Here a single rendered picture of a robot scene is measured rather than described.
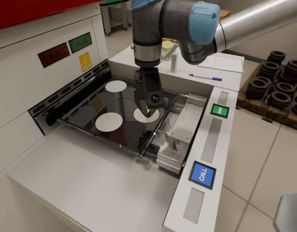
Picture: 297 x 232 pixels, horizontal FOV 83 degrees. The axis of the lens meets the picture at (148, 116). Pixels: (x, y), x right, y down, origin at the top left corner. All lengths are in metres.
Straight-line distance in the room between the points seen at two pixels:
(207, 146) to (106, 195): 0.34
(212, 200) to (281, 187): 1.41
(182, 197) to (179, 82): 0.51
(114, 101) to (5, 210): 0.55
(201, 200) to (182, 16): 0.39
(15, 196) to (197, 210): 0.65
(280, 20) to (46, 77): 0.70
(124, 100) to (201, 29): 0.46
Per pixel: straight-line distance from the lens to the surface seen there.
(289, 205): 0.69
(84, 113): 0.71
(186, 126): 0.66
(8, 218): 0.89
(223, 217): 1.50
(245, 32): 0.52
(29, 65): 0.66
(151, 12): 0.41
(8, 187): 0.80
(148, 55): 0.44
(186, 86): 0.78
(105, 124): 0.64
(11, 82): 0.64
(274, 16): 0.53
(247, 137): 2.02
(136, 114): 0.66
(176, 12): 0.39
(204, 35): 0.38
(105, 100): 0.75
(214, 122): 0.59
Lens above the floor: 1.34
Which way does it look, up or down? 43 degrees down
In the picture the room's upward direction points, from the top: straight up
